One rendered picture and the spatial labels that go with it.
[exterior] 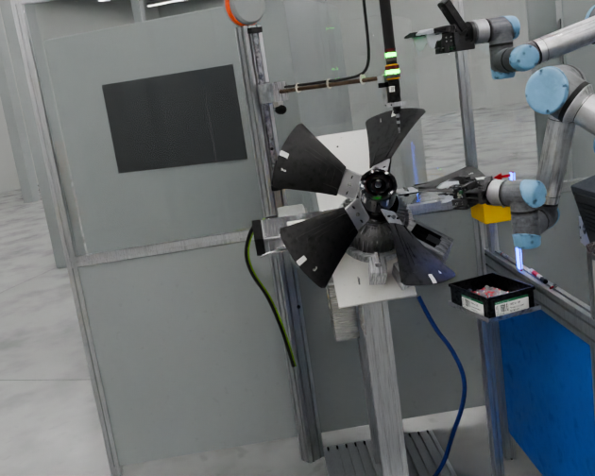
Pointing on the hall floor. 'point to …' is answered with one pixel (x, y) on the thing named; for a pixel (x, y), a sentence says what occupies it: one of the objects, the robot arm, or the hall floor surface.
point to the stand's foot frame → (421, 440)
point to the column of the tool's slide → (311, 433)
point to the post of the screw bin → (490, 398)
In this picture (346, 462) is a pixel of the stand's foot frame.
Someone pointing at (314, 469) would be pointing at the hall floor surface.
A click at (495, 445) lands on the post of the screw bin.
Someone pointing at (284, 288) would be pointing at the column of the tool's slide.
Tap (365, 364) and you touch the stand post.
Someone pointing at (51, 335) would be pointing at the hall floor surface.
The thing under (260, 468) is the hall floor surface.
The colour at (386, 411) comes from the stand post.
